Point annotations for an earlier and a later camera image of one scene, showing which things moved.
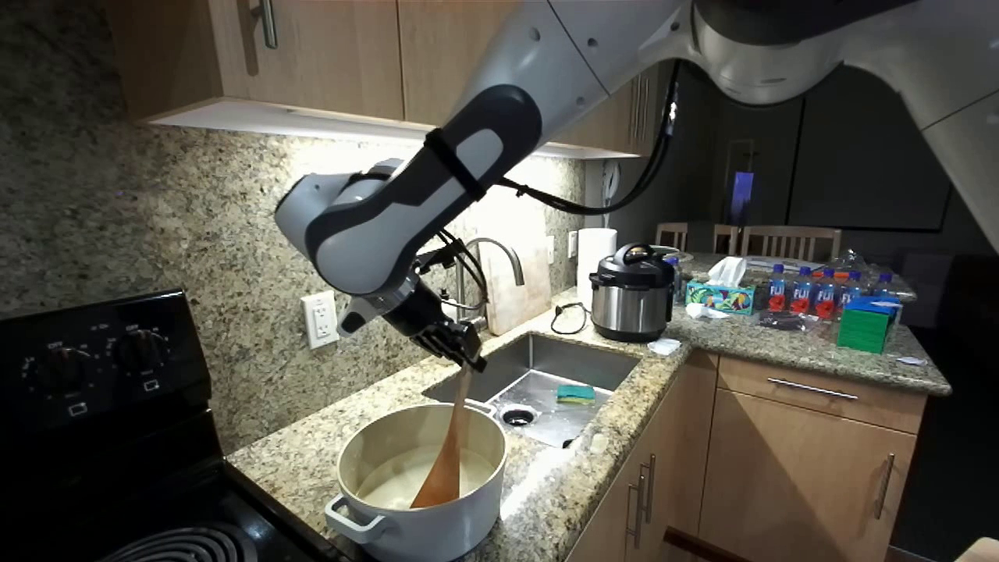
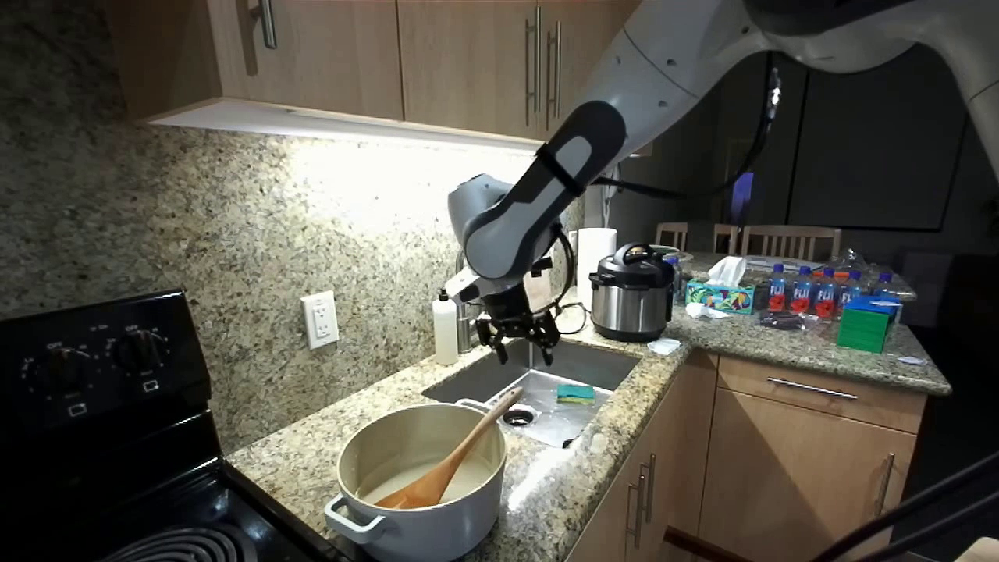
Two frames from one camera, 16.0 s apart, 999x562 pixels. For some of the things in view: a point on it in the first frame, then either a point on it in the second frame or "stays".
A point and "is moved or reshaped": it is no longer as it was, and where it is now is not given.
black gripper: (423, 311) to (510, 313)
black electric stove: (109, 441) stays
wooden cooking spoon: (446, 474) is moved or reshaped
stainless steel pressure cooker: (632, 293) stays
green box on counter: (869, 320) stays
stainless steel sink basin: (542, 388) stays
